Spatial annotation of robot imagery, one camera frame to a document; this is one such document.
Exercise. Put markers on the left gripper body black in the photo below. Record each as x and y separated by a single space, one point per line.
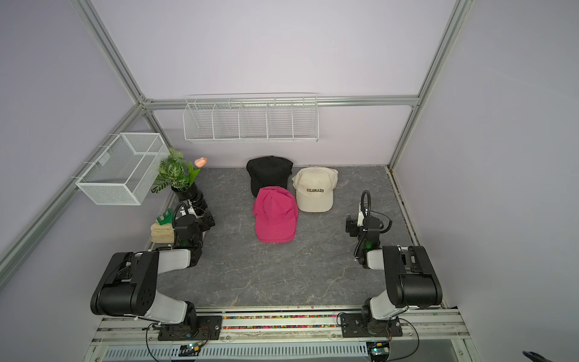
203 226

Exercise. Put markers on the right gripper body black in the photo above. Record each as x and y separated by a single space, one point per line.
355 231

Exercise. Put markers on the cream cap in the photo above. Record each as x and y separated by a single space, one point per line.
314 188

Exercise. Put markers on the pink cap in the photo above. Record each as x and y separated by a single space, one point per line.
276 213

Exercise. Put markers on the black cap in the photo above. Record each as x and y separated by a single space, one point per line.
268 171

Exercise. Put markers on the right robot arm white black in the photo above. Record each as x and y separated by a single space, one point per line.
410 279

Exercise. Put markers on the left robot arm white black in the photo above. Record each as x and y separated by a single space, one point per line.
128 286

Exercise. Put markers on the small green toy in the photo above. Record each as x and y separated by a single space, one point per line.
165 218

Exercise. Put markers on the black plant pot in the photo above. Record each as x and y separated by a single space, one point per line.
192 196

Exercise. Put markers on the green artificial plant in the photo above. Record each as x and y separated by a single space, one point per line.
175 172

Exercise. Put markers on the pink tulip flower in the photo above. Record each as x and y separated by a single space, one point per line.
200 162

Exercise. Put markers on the green circuit board right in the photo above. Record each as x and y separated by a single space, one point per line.
378 350

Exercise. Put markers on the green circuit board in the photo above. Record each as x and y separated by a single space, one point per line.
378 350
189 350

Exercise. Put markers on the green circuit board left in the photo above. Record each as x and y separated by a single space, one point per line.
189 350

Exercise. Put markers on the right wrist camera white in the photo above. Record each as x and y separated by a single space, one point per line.
360 219

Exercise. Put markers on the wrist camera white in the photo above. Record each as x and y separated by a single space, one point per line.
192 210
360 219

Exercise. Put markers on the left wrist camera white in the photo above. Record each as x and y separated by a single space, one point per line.
192 210

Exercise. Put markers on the white wire cube basket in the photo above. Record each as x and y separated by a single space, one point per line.
124 172

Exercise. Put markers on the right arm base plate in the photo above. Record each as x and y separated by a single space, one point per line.
356 325

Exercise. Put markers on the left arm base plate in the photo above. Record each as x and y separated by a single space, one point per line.
207 327

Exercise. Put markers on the white slotted cable duct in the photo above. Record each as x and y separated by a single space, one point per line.
241 352

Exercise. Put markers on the long white wire shelf basket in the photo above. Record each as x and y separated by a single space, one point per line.
258 117

